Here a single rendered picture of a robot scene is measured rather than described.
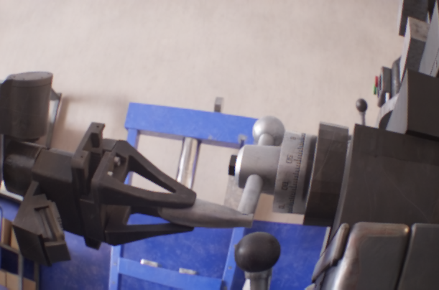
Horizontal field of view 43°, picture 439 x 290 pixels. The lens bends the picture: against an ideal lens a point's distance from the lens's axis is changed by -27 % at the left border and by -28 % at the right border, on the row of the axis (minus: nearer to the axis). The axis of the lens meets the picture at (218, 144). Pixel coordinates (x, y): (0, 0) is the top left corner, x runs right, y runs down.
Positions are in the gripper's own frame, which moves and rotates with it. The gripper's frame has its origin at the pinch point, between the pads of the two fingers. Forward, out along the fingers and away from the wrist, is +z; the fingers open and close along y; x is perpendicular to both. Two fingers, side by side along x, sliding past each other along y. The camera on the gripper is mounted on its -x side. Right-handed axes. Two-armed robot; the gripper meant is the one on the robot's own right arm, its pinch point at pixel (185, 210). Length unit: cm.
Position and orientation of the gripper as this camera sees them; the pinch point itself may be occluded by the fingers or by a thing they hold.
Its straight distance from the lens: 57.1
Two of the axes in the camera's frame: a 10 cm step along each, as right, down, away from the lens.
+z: 9.8, 1.5, -1.5
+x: 2.0, -5.5, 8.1
